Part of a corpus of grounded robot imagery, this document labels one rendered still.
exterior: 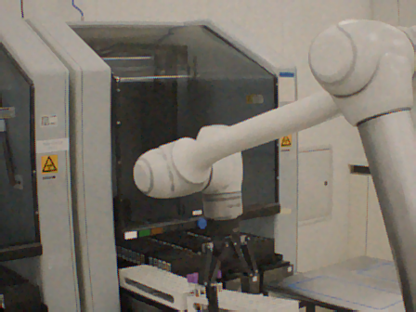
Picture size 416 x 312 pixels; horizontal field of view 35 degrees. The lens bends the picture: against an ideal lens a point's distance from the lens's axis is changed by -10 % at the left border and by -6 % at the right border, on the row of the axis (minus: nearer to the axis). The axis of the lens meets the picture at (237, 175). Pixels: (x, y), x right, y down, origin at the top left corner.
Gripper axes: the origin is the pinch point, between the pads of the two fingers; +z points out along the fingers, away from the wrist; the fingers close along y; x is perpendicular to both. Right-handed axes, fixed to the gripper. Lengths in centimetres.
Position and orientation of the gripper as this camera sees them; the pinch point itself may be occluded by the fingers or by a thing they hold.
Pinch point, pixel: (230, 299)
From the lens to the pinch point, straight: 170.9
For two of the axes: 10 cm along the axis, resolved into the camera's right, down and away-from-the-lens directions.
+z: 0.7, 10.0, 0.6
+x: -6.7, 0.0, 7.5
